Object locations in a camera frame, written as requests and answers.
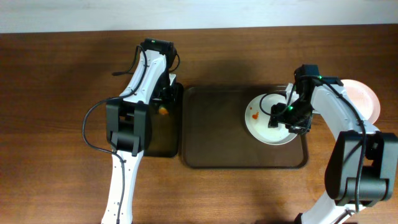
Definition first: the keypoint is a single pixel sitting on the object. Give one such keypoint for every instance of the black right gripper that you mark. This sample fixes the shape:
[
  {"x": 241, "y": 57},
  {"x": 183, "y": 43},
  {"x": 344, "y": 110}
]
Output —
[{"x": 277, "y": 116}]

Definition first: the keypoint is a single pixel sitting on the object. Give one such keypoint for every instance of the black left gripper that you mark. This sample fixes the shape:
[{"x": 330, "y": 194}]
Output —
[{"x": 166, "y": 94}]

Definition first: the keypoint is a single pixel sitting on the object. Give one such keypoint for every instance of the yellow green sponge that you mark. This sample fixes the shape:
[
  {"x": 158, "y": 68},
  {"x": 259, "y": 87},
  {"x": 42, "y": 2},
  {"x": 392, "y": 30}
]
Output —
[{"x": 163, "y": 110}]

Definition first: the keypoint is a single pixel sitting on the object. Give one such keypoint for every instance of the white plate with sauce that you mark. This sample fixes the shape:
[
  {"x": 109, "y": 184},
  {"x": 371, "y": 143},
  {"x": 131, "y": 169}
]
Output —
[{"x": 364, "y": 99}]

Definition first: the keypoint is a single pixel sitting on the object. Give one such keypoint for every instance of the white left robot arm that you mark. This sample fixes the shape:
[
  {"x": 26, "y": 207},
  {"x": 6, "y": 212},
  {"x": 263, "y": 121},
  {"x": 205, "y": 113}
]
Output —
[{"x": 153, "y": 89}]

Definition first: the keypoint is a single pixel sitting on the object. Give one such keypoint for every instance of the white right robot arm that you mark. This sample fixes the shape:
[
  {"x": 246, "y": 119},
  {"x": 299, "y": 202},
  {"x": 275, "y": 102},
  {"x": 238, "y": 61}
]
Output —
[{"x": 362, "y": 168}]

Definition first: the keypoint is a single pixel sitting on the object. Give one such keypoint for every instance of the brown serving tray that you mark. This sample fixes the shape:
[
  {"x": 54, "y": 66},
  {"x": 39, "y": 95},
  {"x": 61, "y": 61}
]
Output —
[{"x": 215, "y": 135}]

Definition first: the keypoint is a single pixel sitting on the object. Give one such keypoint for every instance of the black water tub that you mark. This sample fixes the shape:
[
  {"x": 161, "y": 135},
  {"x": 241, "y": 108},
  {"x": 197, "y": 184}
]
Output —
[{"x": 165, "y": 139}]

